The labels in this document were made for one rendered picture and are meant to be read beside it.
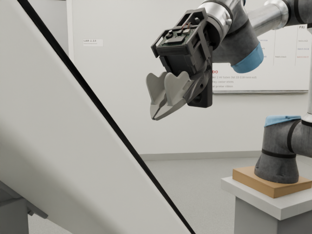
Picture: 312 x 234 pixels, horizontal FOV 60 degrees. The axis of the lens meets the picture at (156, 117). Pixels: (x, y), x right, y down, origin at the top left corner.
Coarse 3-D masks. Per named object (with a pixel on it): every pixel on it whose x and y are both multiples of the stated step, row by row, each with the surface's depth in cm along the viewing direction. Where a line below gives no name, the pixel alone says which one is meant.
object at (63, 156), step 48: (0, 0) 11; (0, 48) 11; (48, 48) 12; (0, 96) 11; (48, 96) 13; (96, 96) 15; (0, 144) 12; (48, 144) 13; (96, 144) 15; (0, 192) 30; (48, 192) 16; (96, 192) 15; (144, 192) 19
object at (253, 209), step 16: (240, 192) 97; (256, 192) 94; (304, 192) 94; (240, 208) 104; (256, 208) 96; (272, 208) 85; (288, 208) 84; (304, 208) 87; (240, 224) 104; (256, 224) 97; (272, 224) 91; (288, 224) 91; (304, 224) 95
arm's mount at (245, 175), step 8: (240, 168) 107; (248, 168) 107; (240, 176) 102; (248, 176) 98; (256, 176) 98; (248, 184) 99; (256, 184) 95; (264, 184) 92; (272, 184) 91; (280, 184) 92; (288, 184) 92; (296, 184) 93; (304, 184) 95; (264, 192) 92; (272, 192) 89; (280, 192) 90; (288, 192) 92
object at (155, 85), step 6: (162, 72) 45; (150, 78) 42; (156, 78) 43; (162, 78) 45; (150, 84) 42; (156, 84) 43; (162, 84) 45; (150, 90) 42; (156, 90) 43; (162, 90) 45; (150, 96) 43; (156, 96) 43; (162, 96) 44; (156, 102) 43; (162, 102) 43; (150, 108) 43; (156, 108) 42; (150, 114) 42
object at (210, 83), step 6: (210, 48) 49; (210, 54) 49; (210, 60) 49; (210, 72) 50; (210, 78) 50; (210, 84) 50; (204, 90) 50; (210, 90) 51; (198, 96) 50; (204, 96) 50; (210, 96) 51; (192, 102) 52; (198, 102) 51; (204, 102) 50; (210, 102) 51
